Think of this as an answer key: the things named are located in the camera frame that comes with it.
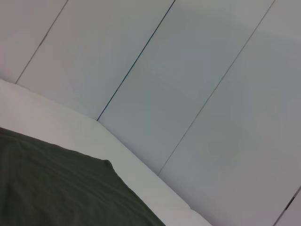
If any dark green printed t-shirt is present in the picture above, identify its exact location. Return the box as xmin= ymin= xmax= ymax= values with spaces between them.
xmin=0 ymin=127 xmax=166 ymax=226

